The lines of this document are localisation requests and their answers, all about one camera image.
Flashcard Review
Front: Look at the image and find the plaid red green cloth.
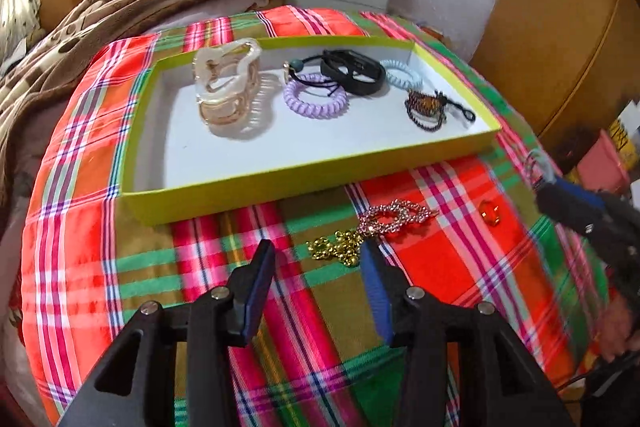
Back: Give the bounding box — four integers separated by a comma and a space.
21, 6, 608, 426

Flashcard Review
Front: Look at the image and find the lime green tray box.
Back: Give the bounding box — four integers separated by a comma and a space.
120, 36, 501, 225

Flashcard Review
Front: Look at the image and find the dark beaded amber bracelet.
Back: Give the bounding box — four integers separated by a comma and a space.
403, 89, 478, 134

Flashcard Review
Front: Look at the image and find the brown fleece blanket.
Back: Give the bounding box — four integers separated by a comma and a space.
0, 0, 286, 208

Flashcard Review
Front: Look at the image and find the black hair tie with charm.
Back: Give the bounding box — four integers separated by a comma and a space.
282, 52, 352, 99

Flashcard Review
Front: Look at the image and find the purple spiral hair tie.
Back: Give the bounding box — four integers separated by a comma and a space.
282, 71, 350, 120

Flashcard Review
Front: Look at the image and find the light blue spiral hair tie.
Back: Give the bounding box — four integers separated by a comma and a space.
380, 57, 424, 92

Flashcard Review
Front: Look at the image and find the yellow wooden wardrobe door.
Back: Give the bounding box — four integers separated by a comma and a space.
472, 0, 639, 160

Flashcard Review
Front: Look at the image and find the pink rhinestone bracelet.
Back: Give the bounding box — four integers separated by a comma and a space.
357, 198, 440, 238

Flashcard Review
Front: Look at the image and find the pink container on floor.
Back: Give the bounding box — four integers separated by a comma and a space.
576, 130, 630, 194

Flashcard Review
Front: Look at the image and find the black fitness band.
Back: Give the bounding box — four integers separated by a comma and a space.
320, 49, 386, 96

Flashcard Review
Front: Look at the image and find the red orange gem ring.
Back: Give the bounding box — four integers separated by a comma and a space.
476, 198, 504, 228

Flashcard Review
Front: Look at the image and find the cream gold hair claw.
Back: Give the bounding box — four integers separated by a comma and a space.
192, 38, 262, 127

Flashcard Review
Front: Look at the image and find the spotted window curtain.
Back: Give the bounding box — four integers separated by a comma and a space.
0, 0, 41, 75

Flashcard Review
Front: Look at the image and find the person's right hand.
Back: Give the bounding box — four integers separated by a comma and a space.
599, 295, 640, 362

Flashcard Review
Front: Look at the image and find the gold bead bracelet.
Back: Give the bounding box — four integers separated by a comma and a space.
305, 229, 367, 268

